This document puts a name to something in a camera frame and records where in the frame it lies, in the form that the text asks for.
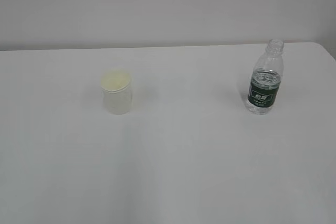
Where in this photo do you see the white paper cup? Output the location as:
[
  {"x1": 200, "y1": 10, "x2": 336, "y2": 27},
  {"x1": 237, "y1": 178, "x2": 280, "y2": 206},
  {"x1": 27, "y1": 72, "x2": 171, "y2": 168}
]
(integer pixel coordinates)
[{"x1": 100, "y1": 69, "x2": 132, "y2": 115}]

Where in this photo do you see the clear water bottle green label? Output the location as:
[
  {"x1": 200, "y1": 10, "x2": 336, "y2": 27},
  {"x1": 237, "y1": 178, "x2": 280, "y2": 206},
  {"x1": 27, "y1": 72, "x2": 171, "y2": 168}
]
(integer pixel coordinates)
[{"x1": 245, "y1": 39, "x2": 285, "y2": 115}]

